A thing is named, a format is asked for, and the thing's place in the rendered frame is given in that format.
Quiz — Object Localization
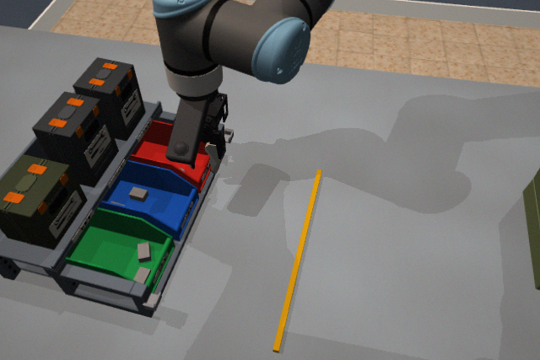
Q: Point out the blue open bin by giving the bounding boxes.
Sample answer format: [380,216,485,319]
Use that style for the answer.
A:
[98,160,197,241]

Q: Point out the yellow bar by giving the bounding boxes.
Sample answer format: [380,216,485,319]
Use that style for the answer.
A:
[273,169,322,353]

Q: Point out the grey metal bin rack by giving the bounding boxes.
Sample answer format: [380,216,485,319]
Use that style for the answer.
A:
[0,101,215,318]

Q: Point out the red bin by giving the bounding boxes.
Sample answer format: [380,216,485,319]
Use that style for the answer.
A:
[129,121,211,193]

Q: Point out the green open bin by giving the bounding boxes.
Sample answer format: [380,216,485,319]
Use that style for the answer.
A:
[65,207,172,293]

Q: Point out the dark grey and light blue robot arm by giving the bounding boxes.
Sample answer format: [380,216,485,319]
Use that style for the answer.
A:
[152,0,334,165]

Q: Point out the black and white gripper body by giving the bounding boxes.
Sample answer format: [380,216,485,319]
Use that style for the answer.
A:
[176,89,228,143]

